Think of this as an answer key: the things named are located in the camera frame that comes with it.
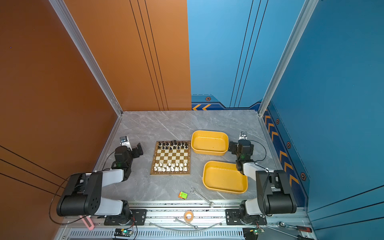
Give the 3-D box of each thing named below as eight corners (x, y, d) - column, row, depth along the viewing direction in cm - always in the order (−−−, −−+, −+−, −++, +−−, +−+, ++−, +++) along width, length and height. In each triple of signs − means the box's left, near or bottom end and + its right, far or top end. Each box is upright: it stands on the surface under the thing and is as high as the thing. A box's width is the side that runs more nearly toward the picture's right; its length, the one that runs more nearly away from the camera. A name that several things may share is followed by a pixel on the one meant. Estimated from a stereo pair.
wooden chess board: (150, 175, 90) (149, 173, 87) (157, 142, 104) (156, 140, 102) (190, 175, 89) (190, 173, 87) (191, 142, 104) (191, 140, 102)
